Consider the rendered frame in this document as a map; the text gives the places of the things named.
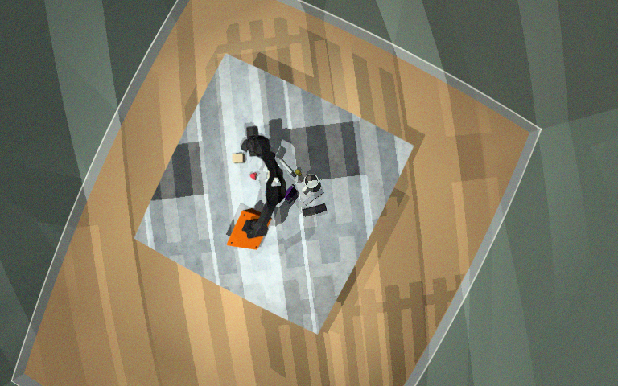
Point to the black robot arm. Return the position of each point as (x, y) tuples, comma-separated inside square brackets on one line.
[(274, 194)]

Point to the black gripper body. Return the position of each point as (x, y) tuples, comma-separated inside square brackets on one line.
[(245, 144)]

